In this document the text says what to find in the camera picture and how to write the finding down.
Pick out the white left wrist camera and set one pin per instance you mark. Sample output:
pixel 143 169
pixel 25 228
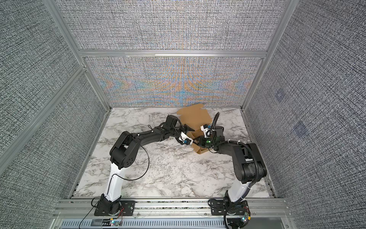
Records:
pixel 184 139

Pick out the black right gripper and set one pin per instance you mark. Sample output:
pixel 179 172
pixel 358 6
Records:
pixel 200 141

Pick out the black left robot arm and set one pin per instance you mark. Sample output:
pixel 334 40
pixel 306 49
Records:
pixel 123 154

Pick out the aluminium front rail frame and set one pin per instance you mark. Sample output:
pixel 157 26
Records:
pixel 168 213

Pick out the aluminium enclosure frame bars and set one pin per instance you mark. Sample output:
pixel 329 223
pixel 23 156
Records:
pixel 76 74

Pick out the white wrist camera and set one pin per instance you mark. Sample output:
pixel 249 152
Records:
pixel 184 139
pixel 207 131

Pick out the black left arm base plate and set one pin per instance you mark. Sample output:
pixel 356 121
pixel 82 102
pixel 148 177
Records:
pixel 113 209

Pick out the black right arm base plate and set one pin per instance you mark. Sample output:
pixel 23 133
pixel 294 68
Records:
pixel 219 207

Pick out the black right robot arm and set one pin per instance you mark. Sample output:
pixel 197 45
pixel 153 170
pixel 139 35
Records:
pixel 248 164

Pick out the brown cardboard box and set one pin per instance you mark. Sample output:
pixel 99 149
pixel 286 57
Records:
pixel 194 116

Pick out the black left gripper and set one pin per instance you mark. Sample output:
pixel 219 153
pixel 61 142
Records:
pixel 185 130

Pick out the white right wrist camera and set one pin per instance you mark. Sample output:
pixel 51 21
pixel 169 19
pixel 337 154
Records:
pixel 207 131

